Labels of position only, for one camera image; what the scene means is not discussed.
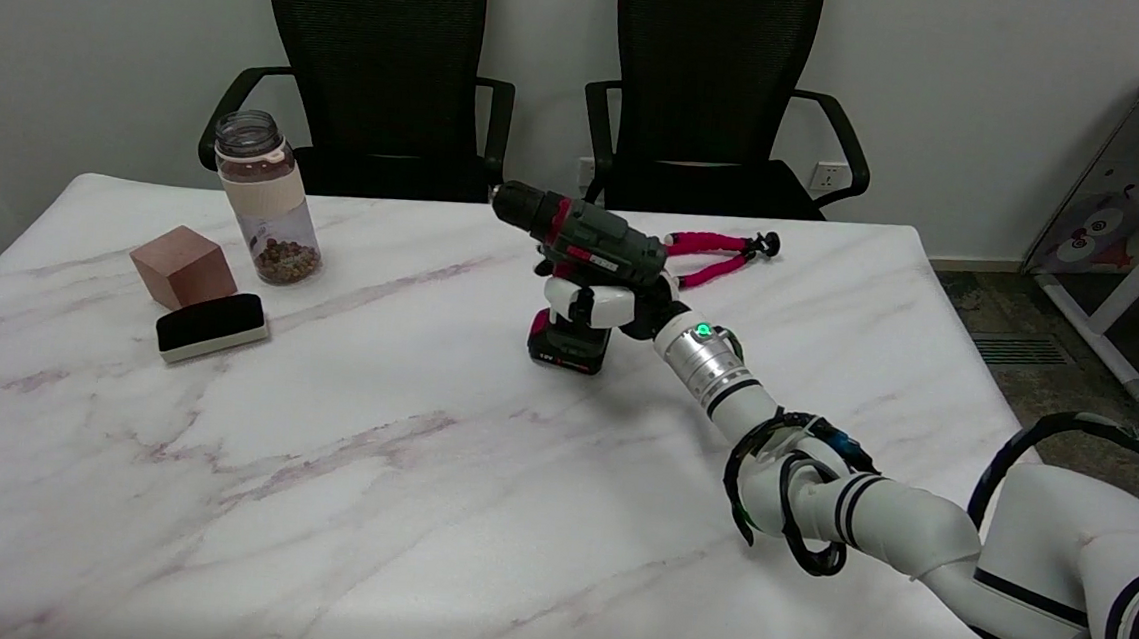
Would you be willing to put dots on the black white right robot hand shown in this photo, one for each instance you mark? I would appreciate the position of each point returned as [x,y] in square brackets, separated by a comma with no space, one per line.
[611,302]

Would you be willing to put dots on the green red power screwdriver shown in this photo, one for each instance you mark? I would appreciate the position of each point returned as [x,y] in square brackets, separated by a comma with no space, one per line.
[600,241]

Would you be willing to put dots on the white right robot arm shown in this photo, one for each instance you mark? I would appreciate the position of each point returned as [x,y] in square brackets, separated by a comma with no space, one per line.
[916,524]

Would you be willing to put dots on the pink flexible mini tripod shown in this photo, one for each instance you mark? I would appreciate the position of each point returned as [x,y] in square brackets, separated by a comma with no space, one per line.
[720,242]

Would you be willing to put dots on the black mesh office chair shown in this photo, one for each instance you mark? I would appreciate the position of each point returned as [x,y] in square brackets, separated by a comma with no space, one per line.
[710,99]
[376,75]

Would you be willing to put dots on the clear bottle with nuts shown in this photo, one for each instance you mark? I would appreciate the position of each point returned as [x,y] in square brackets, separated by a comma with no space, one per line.
[267,203]

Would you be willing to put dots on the black white board eraser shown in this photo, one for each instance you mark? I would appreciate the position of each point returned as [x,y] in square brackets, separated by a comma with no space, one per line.
[211,325]

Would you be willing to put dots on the dark floor vent grille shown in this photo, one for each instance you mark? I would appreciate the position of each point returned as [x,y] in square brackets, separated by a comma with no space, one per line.
[1018,350]

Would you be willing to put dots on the brown wooden cube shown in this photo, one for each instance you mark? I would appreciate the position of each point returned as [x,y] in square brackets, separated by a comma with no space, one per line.
[182,267]

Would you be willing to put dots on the white desk with cartoon panel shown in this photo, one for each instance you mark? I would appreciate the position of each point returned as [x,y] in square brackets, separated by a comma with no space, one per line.
[1118,218]

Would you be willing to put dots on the white wall socket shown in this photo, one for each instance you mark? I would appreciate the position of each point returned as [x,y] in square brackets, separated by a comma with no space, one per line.
[829,177]
[585,172]

